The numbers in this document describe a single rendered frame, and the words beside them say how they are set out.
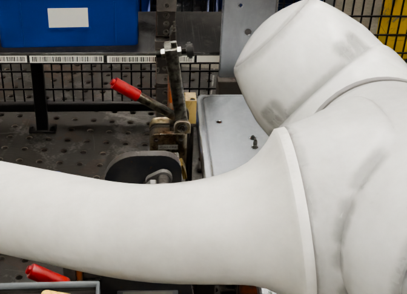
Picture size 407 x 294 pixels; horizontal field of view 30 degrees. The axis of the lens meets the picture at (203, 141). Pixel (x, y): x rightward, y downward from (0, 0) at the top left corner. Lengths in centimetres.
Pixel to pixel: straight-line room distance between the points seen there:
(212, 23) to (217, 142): 46
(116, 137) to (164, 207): 160
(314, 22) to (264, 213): 17
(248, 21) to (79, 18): 37
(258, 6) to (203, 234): 123
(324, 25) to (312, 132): 13
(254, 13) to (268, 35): 109
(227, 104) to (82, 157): 50
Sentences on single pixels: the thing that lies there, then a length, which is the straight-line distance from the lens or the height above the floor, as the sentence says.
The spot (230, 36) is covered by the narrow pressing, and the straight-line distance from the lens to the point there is 161.
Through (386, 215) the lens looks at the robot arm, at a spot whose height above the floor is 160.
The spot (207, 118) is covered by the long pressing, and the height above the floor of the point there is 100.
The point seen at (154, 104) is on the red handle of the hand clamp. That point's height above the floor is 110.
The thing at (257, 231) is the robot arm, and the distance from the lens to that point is 38.
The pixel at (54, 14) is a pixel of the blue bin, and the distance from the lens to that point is 169.
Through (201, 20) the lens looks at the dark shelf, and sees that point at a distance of 184.
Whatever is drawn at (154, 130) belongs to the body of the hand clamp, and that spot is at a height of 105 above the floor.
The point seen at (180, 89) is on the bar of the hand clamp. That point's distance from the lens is 134.
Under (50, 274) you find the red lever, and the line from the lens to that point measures 97.
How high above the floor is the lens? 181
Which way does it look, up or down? 34 degrees down
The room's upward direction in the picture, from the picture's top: 3 degrees clockwise
